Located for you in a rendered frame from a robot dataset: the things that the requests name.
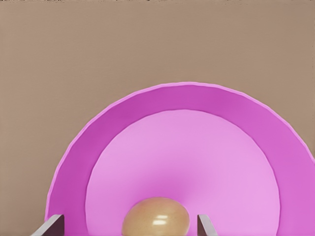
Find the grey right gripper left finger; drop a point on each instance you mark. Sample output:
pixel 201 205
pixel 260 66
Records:
pixel 50 227

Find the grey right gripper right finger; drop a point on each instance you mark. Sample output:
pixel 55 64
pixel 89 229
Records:
pixel 206 226

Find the brown egg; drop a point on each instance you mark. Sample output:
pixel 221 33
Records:
pixel 155 217

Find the pink round plate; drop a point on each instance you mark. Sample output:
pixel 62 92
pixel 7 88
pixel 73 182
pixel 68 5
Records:
pixel 187 152

